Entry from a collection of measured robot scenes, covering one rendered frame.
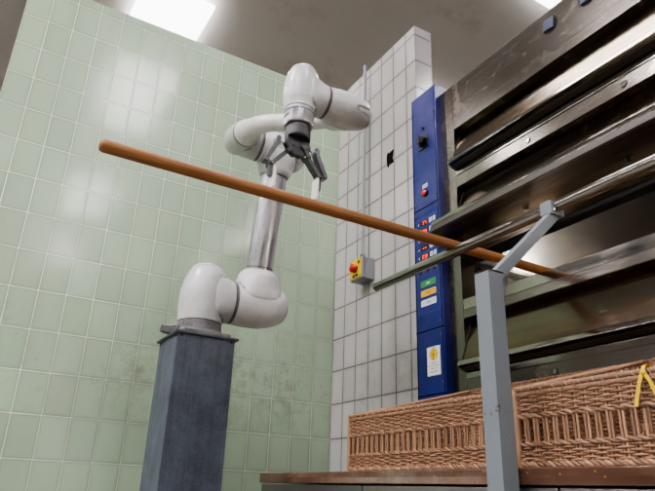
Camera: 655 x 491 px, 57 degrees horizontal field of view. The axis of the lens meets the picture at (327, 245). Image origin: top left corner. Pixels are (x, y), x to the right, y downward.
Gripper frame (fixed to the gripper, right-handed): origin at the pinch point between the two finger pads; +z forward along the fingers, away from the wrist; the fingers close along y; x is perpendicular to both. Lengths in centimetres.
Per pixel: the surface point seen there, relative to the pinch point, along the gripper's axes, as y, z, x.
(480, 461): -28, 69, 39
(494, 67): -78, -73, 4
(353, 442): -29, 65, -10
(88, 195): 40, -30, -110
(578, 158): -64, -11, 45
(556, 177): -67, -10, 35
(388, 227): -20.2, 11.5, 17.4
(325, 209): -0.7, 11.6, 17.2
